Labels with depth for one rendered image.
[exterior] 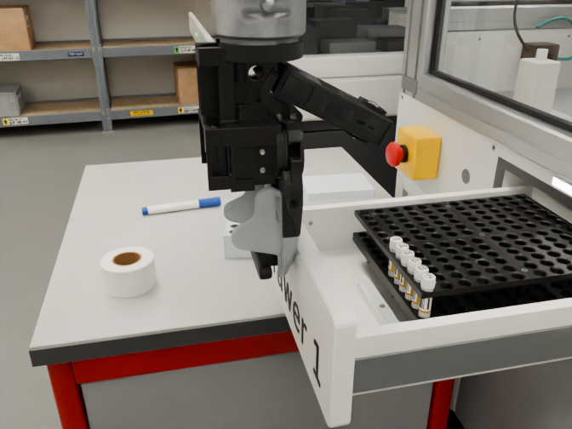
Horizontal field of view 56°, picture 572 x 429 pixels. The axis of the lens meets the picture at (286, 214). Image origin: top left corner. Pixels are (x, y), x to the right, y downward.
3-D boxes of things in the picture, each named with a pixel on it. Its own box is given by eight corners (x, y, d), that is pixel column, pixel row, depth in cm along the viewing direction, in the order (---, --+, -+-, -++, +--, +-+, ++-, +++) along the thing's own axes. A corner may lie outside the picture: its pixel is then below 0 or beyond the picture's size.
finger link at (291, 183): (272, 226, 50) (269, 134, 48) (291, 225, 50) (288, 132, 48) (283, 243, 46) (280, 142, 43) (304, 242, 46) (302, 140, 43)
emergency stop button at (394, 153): (391, 170, 87) (394, 146, 85) (382, 162, 90) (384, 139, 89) (409, 168, 88) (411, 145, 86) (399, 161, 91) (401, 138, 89)
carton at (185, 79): (180, 105, 414) (176, 68, 402) (175, 96, 442) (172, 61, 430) (231, 102, 424) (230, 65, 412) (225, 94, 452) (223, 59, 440)
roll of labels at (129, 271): (151, 266, 78) (148, 242, 77) (161, 291, 73) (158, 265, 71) (100, 277, 76) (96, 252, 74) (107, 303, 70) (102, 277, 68)
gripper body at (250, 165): (202, 168, 51) (192, 35, 46) (290, 162, 53) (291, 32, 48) (209, 200, 44) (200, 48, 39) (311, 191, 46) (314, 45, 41)
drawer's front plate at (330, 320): (329, 432, 44) (334, 321, 39) (263, 257, 69) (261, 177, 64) (350, 428, 44) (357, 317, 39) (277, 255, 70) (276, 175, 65)
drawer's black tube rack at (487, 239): (414, 351, 50) (421, 293, 47) (351, 258, 65) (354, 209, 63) (619, 319, 54) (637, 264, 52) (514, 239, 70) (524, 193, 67)
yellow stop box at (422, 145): (408, 182, 87) (413, 139, 84) (391, 167, 93) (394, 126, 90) (437, 180, 88) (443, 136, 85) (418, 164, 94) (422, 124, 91)
